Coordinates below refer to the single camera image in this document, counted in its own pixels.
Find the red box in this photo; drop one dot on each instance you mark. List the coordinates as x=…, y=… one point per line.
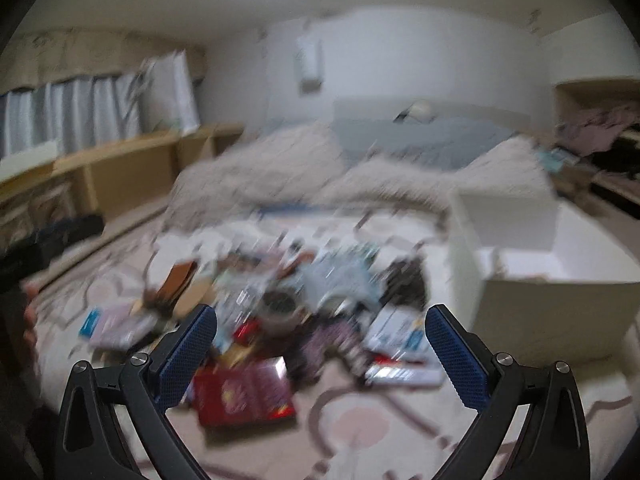
x=242, y=392

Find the brown leather wallet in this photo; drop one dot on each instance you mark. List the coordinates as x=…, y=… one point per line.
x=177, y=282

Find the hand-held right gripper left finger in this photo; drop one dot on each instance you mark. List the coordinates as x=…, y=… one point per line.
x=185, y=355

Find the white tote bag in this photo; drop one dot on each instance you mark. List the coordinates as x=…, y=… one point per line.
x=172, y=92

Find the grey cup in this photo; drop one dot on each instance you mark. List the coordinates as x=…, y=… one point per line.
x=281, y=310

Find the grey-blue curtain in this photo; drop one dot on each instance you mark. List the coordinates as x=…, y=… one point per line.
x=70, y=115

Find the grey pillow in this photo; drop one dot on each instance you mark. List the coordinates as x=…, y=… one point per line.
x=415, y=137

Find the red shiny wrapper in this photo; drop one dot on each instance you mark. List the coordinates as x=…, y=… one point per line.
x=247, y=331

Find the purple crochet scrunchie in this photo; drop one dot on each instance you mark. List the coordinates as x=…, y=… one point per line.
x=330, y=352

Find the person's left hand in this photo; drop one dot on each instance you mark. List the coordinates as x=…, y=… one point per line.
x=31, y=320

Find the white headboard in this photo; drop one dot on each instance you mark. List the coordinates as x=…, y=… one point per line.
x=460, y=112

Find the pink clothes pile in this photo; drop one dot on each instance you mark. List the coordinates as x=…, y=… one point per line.
x=600, y=127

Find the wooden shelf unit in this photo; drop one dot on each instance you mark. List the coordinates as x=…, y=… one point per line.
x=125, y=165

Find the white sun visor cap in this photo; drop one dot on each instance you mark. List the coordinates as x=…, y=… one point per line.
x=417, y=111

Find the white hanging paper bag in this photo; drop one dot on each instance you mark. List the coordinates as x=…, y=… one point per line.
x=310, y=60

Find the white packet with blue print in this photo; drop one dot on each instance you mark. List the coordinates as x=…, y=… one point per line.
x=395, y=330

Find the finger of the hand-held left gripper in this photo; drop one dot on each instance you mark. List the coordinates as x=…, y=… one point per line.
x=72, y=235

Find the beige printed curtain valance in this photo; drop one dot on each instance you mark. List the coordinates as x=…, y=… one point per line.
x=100, y=52

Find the white cardboard box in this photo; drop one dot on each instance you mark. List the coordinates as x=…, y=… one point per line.
x=540, y=305

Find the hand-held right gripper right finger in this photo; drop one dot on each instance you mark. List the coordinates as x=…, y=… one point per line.
x=455, y=360

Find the blue-white plastic packet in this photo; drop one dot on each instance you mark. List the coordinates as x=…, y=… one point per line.
x=340, y=280

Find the blue face mask pack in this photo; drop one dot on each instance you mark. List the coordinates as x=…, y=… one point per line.
x=557, y=160

